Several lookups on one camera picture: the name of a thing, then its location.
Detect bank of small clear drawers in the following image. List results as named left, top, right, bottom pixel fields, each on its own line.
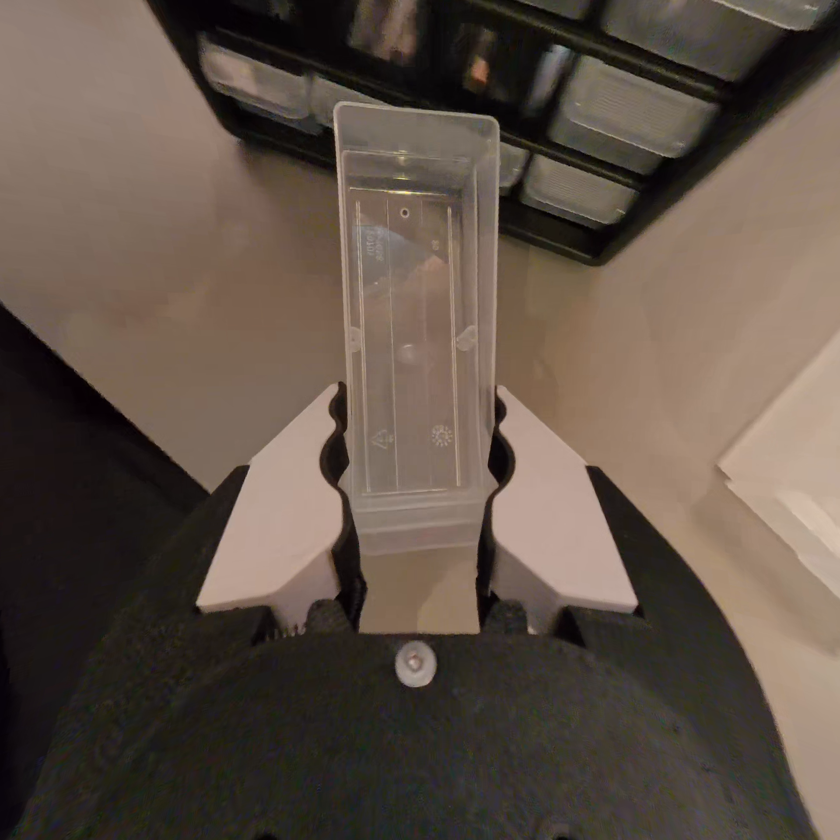
left=197, top=0, right=840, bottom=231

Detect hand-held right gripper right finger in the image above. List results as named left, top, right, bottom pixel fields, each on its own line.
left=487, top=384, right=640, bottom=636

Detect large clear plastic bin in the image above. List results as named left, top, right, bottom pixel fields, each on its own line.
left=717, top=331, right=840, bottom=601

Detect clear plastic drawer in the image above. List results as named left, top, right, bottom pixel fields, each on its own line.
left=332, top=100, right=503, bottom=557

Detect black drawer cabinet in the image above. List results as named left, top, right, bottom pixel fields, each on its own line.
left=146, top=0, right=840, bottom=266

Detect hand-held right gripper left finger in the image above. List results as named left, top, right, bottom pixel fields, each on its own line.
left=194, top=382, right=350, bottom=614

